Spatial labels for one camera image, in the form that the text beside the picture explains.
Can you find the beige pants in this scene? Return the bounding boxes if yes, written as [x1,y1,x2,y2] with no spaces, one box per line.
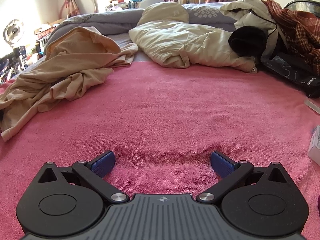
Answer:
[46,26,138,68]

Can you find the red plaid cloth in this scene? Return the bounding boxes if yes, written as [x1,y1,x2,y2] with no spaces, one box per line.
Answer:
[262,0,320,68]

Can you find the white hooded jacket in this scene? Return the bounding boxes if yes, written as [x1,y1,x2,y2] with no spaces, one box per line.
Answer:
[220,0,278,63]

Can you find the pile of windowsill clutter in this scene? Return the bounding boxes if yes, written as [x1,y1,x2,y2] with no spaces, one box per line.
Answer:
[105,0,140,12]

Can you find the black printed bag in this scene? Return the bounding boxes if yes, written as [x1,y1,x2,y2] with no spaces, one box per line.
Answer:
[260,30,320,98]

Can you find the white round fan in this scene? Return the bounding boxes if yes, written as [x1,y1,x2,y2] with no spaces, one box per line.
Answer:
[4,19,25,48]

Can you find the clear plastic wrapper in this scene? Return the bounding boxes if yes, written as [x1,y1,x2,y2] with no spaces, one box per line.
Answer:
[304,99,320,114]

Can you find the grey diamond-print pillow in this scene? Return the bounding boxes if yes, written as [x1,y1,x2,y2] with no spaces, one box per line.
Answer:
[181,2,240,26]

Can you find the silver black-rimmed container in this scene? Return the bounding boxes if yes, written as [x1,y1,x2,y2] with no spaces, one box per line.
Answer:
[285,0,320,13]

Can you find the dark rolled cloth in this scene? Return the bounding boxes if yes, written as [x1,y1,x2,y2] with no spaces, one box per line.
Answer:
[229,26,267,57]

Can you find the blue patterned fabric bag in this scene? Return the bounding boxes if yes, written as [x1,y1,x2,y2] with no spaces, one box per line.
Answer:
[0,44,47,85]

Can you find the pink blanket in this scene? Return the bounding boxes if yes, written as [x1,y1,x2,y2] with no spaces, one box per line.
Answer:
[0,60,320,240]

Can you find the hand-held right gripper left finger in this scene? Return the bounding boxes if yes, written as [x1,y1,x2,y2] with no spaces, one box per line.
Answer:
[37,150,129,203]

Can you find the beige long-sleeve shirt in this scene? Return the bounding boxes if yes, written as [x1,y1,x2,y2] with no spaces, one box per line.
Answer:
[0,62,114,142]

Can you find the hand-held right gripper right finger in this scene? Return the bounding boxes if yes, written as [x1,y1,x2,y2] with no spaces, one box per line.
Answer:
[197,150,289,203]

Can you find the grey leaf-print quilt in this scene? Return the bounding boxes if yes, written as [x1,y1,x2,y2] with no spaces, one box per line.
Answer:
[45,2,148,48]

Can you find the white cardboard box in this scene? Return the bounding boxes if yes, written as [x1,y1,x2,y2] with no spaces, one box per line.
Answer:
[307,125,320,167]

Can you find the white chair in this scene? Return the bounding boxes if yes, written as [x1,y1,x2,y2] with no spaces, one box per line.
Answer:
[139,0,163,8]

